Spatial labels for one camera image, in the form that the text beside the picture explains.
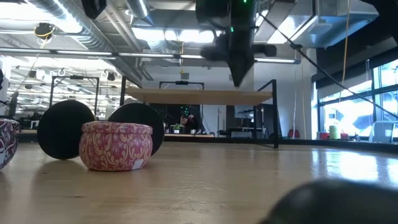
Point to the large round silver duct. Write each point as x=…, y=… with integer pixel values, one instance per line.
x=102, y=40

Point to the yellow-green cylinder container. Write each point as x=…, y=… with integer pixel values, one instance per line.
x=334, y=132

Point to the wooden shelf with black legs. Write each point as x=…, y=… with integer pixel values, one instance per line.
x=199, y=97

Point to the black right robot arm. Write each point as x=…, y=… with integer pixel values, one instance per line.
x=390, y=12

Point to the black background rig frame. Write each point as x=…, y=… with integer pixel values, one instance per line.
x=74, y=77

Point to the black background frame with camera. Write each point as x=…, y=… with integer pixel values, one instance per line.
x=182, y=82

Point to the red container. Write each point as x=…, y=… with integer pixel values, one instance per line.
x=324, y=136
x=344, y=136

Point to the black window frame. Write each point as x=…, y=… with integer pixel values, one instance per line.
x=377, y=109

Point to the person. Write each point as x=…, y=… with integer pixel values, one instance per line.
x=188, y=123

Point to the black low table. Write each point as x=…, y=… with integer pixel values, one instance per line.
x=239, y=129

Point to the red chair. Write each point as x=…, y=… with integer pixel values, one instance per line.
x=293, y=133

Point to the black ceiling spotlight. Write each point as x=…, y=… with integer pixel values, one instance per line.
x=111, y=76

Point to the small background potted plant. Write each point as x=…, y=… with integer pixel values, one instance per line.
x=176, y=128

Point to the long linear ceiling light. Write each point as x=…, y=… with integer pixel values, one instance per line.
x=146, y=55

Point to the pink patterned candle tin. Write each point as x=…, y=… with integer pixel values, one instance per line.
x=115, y=146

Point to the white chair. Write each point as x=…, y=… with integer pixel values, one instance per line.
x=383, y=132

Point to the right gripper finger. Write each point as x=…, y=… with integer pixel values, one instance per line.
x=235, y=67
x=247, y=67

